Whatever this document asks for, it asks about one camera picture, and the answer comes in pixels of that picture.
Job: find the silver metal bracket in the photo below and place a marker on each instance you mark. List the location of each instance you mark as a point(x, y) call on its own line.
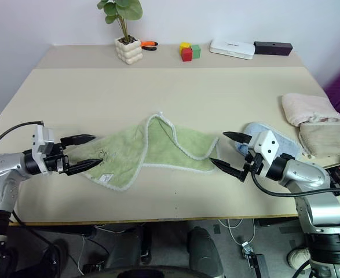
point(247, 248)

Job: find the light blue towel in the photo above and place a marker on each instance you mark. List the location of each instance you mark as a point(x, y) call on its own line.
point(290, 147)

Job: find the dark grey rounded shape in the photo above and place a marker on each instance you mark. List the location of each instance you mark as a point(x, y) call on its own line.
point(204, 252)

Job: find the pink folded towel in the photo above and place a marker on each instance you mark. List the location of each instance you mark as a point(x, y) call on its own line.
point(305, 107)

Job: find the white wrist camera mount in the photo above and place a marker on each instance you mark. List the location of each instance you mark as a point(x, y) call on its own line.
point(266, 147)
point(40, 142)

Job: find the yellow cube block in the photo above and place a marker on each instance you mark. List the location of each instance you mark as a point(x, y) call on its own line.
point(184, 45)

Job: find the flat white box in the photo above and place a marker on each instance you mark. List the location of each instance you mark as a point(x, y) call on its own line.
point(232, 49)

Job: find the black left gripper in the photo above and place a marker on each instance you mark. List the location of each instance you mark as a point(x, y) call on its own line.
point(54, 163)

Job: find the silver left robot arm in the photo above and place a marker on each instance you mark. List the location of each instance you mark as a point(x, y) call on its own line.
point(1, 165)

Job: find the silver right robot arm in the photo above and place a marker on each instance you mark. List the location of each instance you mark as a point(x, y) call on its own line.
point(305, 173)

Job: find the green towel with white trim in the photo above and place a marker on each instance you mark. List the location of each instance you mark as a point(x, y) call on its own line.
point(169, 144)

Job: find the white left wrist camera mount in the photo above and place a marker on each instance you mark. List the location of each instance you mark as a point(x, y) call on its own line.
point(40, 142)

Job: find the long dark purple box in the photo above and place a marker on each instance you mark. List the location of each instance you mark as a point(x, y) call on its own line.
point(274, 48)

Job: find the beige folded towel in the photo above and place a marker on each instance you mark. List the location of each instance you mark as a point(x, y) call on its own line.
point(326, 139)

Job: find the white shoe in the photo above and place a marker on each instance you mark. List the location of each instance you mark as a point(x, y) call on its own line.
point(299, 259)

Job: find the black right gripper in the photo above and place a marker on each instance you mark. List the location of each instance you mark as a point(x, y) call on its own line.
point(252, 165)

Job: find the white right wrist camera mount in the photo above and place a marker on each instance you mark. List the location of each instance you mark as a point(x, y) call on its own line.
point(266, 147)

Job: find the red cube block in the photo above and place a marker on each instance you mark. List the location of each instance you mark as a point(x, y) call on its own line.
point(187, 55)

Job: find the green cube block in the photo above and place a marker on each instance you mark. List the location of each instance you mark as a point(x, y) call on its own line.
point(196, 51)

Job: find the green leafy plant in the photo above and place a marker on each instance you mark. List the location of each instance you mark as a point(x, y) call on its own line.
point(123, 8)

